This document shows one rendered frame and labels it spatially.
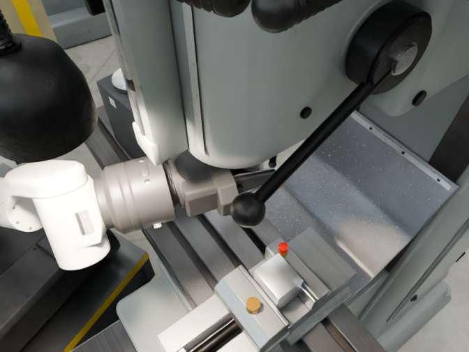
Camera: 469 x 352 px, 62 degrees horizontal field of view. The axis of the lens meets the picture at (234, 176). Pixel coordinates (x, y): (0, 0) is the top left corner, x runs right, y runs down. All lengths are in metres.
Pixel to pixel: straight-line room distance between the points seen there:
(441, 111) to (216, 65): 0.54
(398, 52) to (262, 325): 0.45
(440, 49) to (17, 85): 0.35
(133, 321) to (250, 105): 0.67
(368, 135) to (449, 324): 1.21
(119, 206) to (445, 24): 0.37
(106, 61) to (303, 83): 2.71
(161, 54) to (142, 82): 0.03
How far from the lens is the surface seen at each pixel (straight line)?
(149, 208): 0.47
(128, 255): 1.44
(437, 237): 0.96
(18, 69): 0.25
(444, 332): 1.91
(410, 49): 0.34
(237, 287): 0.66
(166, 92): 0.34
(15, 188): 0.52
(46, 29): 2.27
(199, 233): 0.84
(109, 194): 0.47
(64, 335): 1.39
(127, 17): 0.30
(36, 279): 1.27
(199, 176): 0.48
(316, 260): 0.74
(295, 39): 0.28
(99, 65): 2.97
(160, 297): 0.91
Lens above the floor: 1.64
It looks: 51 degrees down
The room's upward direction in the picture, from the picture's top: straight up
